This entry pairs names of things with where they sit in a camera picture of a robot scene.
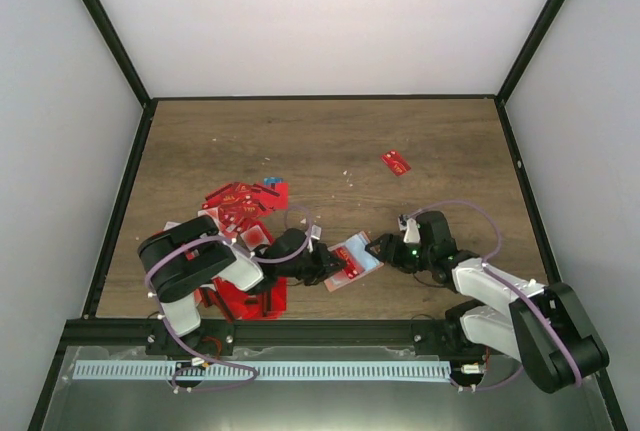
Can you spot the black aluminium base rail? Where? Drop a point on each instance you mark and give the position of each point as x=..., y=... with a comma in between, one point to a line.
x=423, y=336

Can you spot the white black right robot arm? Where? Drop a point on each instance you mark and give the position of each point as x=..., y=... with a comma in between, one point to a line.
x=543, y=327

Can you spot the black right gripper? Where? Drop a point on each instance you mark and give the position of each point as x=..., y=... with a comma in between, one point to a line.
x=392, y=256

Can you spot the blue card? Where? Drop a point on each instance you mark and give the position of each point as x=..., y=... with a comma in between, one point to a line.
x=272, y=181

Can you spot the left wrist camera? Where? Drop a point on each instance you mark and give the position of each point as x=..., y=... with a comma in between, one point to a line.
x=315, y=236

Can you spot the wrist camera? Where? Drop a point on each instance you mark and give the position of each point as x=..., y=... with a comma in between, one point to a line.
x=409, y=228
x=315, y=236

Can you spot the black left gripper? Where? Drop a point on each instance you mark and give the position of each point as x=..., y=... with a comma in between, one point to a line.
x=324, y=269

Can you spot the pile of red cards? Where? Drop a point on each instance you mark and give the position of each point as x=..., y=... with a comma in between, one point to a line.
x=238, y=209

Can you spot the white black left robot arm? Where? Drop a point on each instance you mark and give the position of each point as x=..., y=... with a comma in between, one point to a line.
x=194, y=258

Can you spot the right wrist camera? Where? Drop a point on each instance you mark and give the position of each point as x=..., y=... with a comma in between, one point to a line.
x=409, y=228

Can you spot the lone red VIP card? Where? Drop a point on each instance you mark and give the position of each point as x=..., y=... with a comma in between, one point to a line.
x=395, y=162

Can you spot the black enclosure frame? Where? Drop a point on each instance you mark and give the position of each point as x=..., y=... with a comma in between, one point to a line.
x=149, y=104

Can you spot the light blue slotted cable duct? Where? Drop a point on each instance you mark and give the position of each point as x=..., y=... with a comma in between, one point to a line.
x=402, y=371

